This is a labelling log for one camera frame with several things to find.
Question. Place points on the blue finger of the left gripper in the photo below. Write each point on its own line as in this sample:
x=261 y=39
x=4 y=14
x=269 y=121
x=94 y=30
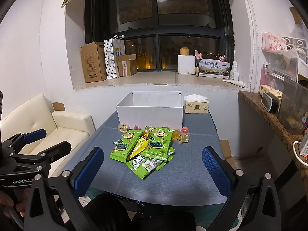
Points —
x=57 y=151
x=34 y=136

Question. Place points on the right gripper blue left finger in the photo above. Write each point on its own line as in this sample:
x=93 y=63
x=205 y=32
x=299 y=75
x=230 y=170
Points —
x=85 y=171

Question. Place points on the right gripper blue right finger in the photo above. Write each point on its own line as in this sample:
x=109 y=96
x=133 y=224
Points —
x=220 y=171

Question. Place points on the green snack bag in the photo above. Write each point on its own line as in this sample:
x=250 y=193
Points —
x=125 y=145
x=143 y=166
x=158 y=144

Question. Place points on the pale yellow jelly cup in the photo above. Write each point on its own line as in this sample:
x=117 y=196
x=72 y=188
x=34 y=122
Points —
x=183 y=138

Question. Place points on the green snack bag bottom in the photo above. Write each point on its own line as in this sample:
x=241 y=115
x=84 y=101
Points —
x=143 y=166

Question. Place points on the pink jelly cup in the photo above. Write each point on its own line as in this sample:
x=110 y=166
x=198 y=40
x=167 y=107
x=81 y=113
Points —
x=185 y=130

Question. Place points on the clear jelly cup cartoon lid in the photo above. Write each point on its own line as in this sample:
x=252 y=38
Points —
x=123 y=128

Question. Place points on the yellow snack packet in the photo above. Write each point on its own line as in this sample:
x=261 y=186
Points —
x=140 y=146

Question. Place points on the person's left hand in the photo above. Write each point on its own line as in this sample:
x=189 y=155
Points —
x=6 y=202

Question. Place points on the blue table mat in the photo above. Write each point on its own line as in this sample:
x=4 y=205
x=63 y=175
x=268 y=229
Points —
x=182 y=181

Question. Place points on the flat cardboard piece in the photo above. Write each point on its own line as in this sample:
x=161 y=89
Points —
x=58 y=106

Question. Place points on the marble side counter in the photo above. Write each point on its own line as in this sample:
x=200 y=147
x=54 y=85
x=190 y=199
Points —
x=254 y=101

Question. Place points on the tissue pack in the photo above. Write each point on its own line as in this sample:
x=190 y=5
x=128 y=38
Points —
x=196 y=104

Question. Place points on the yellow box on counter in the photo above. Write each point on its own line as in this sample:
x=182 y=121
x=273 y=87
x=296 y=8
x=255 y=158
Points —
x=277 y=94

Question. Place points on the white digital clock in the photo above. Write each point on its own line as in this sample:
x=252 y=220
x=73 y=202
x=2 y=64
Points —
x=269 y=102

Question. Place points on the clear plastic container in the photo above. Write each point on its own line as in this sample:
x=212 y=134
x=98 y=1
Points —
x=293 y=109

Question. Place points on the white storage box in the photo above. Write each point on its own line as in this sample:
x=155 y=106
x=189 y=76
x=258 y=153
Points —
x=152 y=108

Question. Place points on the large cardboard box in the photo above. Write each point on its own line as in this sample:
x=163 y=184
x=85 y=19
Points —
x=93 y=62

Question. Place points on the white plastic bottle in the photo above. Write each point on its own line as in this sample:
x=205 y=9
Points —
x=234 y=74

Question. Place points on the small cardboard box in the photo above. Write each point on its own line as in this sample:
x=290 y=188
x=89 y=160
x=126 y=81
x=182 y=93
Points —
x=127 y=65

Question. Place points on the printed flat gift box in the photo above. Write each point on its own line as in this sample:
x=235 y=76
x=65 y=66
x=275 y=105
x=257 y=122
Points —
x=214 y=68

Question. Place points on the white dotted paper bag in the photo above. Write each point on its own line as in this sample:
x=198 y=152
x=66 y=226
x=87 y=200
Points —
x=113 y=48

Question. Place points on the white foam box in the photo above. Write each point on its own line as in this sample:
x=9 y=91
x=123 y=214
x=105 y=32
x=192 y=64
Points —
x=186 y=64

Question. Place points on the pink figurine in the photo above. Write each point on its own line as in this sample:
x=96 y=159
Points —
x=198 y=55

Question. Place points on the yellow pomelo fruit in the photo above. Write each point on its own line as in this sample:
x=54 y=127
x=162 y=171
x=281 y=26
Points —
x=184 y=51

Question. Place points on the white drawer organizer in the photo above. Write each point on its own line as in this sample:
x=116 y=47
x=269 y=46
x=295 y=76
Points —
x=292 y=62

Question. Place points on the pink floral pouch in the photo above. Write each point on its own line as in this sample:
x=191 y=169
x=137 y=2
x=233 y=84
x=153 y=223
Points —
x=271 y=42

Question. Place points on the black window frame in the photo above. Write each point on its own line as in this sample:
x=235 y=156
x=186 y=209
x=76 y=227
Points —
x=156 y=30

